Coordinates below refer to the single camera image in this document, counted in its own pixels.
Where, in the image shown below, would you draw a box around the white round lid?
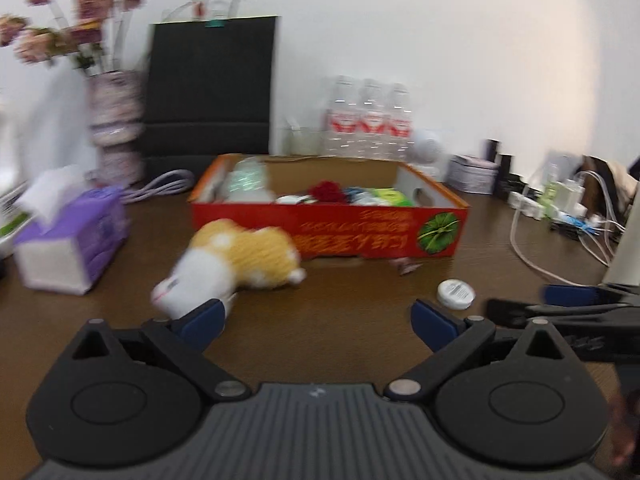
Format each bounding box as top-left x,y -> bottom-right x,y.
437,278 -> 476,311

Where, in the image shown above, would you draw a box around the small clear candy wrapper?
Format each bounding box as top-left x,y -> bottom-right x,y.
390,258 -> 422,275

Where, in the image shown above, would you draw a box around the green tissue pack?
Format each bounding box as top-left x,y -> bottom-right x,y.
369,188 -> 413,207

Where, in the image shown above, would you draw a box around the greenish plastic bag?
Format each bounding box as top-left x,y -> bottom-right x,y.
224,157 -> 276,204

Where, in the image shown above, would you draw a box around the blue patterned packet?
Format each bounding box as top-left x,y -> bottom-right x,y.
343,186 -> 374,206

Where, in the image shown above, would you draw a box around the red rose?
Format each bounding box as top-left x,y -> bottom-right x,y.
307,180 -> 348,204

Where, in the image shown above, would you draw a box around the yellow white plush toy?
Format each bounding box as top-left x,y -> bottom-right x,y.
151,219 -> 306,318

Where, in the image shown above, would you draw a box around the white power strip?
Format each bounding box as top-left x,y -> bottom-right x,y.
508,192 -> 559,220

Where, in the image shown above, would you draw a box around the black cosmetic bottle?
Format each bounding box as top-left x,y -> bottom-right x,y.
484,140 -> 512,197

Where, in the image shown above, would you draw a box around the lavender tin box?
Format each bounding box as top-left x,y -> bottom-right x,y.
446,155 -> 498,195

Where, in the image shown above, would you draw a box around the red cardboard box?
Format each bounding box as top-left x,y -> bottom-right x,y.
189,154 -> 469,259

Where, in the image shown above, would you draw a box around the purple tissue box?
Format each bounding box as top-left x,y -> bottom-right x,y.
13,166 -> 129,296

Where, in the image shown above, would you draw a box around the white robot speaker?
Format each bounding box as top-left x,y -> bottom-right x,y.
408,129 -> 448,182

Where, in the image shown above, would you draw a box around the right water bottle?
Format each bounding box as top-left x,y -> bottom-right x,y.
386,84 -> 412,160

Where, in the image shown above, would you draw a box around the water bottle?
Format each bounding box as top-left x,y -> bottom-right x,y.
323,76 -> 358,157
386,84 -> 412,160
358,79 -> 385,159

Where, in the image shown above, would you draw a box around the glass cup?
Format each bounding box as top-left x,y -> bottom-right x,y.
283,124 -> 323,156

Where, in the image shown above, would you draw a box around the left water bottle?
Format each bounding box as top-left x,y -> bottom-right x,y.
323,76 -> 358,157

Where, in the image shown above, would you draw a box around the middle water bottle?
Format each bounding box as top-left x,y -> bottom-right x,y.
358,79 -> 385,159

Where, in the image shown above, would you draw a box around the purple patterned vase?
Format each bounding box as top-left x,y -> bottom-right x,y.
88,70 -> 143,186

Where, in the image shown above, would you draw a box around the black paper bag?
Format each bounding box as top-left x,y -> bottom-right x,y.
134,0 -> 278,178

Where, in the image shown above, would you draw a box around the pink dried flowers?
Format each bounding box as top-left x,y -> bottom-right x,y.
1,0 -> 146,76

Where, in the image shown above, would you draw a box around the white power cable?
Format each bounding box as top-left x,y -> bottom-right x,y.
508,169 -> 626,288

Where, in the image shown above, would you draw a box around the lavender coiled cable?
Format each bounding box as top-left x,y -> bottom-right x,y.
119,169 -> 196,206

